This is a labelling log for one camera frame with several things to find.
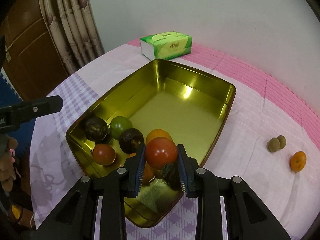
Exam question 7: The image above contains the blue foam floor mat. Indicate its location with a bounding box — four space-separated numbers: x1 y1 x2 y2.
0 72 37 155

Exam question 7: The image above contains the beige patterned curtain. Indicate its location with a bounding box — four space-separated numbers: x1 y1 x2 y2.
37 0 105 74

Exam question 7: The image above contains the pink and purple checked blanket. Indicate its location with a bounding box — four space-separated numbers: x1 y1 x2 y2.
29 39 318 240

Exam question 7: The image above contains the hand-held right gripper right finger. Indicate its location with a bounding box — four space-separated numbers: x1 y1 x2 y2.
177 144 292 240

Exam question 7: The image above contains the dark passion fruit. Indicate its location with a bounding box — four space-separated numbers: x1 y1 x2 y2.
119 128 145 155
84 117 110 142
161 163 181 191

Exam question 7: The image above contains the small orange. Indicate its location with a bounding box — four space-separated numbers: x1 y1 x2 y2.
146 129 173 144

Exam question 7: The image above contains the small olive tomato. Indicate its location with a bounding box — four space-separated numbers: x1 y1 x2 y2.
267 138 280 153

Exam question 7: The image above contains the brown wooden door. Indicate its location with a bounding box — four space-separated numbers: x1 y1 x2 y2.
0 0 69 100

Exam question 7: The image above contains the gold metal tin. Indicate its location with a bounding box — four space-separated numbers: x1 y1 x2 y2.
65 59 237 228

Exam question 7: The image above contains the red tomato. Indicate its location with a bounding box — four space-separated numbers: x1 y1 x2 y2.
91 144 116 165
145 137 178 170

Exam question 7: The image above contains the green tissue box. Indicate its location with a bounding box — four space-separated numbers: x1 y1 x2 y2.
139 31 193 61

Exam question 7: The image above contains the brown plush toy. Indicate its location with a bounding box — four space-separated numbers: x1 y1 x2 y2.
0 135 18 193

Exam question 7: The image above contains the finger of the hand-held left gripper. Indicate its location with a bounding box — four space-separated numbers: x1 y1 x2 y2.
0 95 63 130

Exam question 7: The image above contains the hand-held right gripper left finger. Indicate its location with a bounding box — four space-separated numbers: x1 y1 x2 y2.
31 143 147 240

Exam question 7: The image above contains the green tomato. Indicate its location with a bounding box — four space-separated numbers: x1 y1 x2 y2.
110 116 133 140

